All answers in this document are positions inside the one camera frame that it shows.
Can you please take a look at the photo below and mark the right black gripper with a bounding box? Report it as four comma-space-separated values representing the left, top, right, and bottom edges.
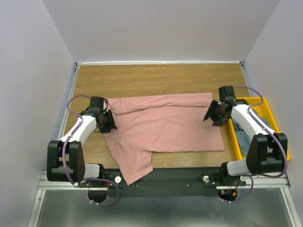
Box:
203, 99, 228, 127

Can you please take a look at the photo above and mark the pink t shirt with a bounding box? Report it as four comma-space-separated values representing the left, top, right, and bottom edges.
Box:
105, 93, 225, 185

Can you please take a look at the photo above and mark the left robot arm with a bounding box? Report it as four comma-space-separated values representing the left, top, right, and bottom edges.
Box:
46, 95, 117, 187

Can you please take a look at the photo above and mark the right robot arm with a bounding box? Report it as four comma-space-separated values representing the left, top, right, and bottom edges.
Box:
204, 86, 288, 185

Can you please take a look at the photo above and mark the blue t shirt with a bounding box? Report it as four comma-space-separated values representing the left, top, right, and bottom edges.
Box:
232, 109, 272, 156

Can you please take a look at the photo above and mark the yellow plastic bin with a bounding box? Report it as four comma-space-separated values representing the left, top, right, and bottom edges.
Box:
228, 97, 280, 160

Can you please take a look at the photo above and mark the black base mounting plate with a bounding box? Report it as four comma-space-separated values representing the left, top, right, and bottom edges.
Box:
78, 167, 246, 200

